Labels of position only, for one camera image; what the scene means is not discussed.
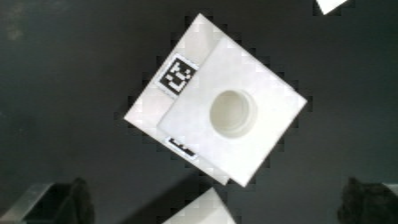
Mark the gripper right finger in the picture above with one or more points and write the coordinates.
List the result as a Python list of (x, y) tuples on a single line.
[(368, 203)]

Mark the white lamp base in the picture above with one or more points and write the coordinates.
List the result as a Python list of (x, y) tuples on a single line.
[(217, 105)]

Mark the white marker sheet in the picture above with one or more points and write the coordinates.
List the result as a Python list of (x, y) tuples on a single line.
[(329, 5)]

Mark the white lamp bulb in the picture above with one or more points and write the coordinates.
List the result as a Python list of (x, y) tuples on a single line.
[(205, 211)]

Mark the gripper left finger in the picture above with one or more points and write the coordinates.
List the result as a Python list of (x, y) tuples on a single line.
[(56, 203)]

